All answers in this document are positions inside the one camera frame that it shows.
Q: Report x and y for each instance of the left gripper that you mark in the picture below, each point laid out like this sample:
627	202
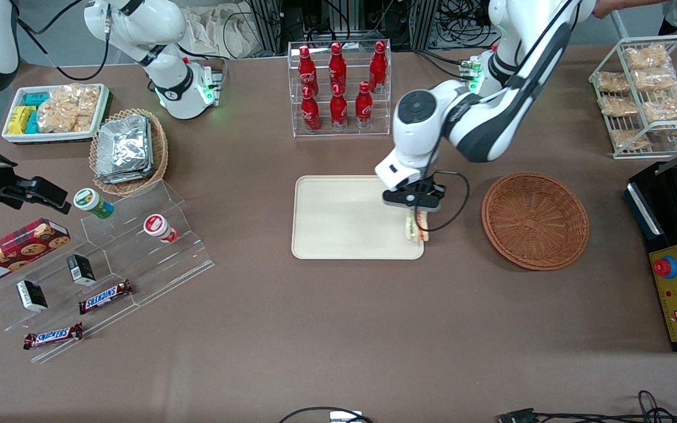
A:
431	190

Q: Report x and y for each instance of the triangle sandwich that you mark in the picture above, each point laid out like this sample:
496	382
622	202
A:
416	229

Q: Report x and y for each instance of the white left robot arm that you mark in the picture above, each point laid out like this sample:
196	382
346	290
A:
491	129

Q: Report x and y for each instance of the person bare forearm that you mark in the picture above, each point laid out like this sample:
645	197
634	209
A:
626	6

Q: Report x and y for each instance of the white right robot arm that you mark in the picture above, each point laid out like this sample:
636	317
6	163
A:
162	35

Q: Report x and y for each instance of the white rectangular snack tray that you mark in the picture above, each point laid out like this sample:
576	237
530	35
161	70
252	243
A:
56	136

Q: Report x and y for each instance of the cream plastic serving tray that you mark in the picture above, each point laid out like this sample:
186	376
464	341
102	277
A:
344	220

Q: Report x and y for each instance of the foil-wrapped sandwich stack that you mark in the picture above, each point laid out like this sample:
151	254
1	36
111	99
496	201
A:
124	147

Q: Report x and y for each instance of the empty brown wicker basket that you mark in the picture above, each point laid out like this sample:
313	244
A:
535	220

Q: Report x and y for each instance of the wicker basket holding foil packs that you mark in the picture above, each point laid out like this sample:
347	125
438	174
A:
159	153

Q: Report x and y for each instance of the green-label white-lid cup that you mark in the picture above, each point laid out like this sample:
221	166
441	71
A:
90	201

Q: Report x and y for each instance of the red tartan cookie box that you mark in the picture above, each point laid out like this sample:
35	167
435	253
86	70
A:
12	251

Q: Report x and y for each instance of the teal snack pack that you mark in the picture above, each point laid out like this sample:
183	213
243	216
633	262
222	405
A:
36	98
33	123

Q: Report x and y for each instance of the yellow snack pack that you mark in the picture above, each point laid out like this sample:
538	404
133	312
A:
20	119

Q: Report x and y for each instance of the small black carton box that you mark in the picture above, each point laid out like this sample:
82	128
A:
81	269
32	295

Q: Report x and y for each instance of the clear bag of crackers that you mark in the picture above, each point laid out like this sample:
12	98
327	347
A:
68	108

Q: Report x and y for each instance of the clear acrylic bottle rack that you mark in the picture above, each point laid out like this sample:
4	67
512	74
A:
338	132

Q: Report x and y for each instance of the red Coca-Cola bottle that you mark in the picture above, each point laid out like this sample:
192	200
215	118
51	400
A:
337	67
310	111
338	108
307	70
364	106
378	67

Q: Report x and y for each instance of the Snickers chocolate bar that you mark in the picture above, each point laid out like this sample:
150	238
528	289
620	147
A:
53	336
105	296

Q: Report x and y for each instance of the clear acrylic stepped display stand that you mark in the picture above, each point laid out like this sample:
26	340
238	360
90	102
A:
138	264

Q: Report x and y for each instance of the red-lid strawberry yogurt cup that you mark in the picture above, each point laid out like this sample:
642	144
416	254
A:
158	227

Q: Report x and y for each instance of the clear bag of puffed snack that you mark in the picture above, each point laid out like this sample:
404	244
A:
654	79
667	107
613	82
629	140
645	56
617	106

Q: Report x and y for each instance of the black appliance with yellow panel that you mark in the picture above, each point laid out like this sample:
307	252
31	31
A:
650	217

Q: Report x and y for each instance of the crumpled beige cloth bag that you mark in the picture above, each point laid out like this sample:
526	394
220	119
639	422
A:
221	29

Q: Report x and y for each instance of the red emergency stop button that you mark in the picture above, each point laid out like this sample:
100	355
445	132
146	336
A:
666	267

